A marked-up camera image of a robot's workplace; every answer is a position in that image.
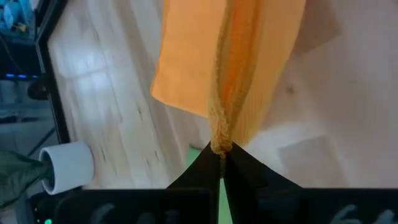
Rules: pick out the snake plant in white pot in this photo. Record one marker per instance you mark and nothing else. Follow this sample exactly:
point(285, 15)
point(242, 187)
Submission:
point(71, 165)

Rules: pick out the green microfiber towel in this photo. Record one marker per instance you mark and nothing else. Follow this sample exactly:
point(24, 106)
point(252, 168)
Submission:
point(192, 157)

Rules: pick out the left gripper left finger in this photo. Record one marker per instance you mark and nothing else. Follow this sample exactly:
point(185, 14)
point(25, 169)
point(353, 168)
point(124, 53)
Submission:
point(186, 205)

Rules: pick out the orange microfiber towel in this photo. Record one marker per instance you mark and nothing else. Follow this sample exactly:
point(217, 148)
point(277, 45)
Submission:
point(186, 62)

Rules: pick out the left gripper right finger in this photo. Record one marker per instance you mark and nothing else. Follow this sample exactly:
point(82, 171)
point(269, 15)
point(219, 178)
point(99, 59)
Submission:
point(264, 202)

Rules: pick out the black aluminium table frame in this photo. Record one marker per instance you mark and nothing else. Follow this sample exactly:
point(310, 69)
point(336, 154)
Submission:
point(56, 102)

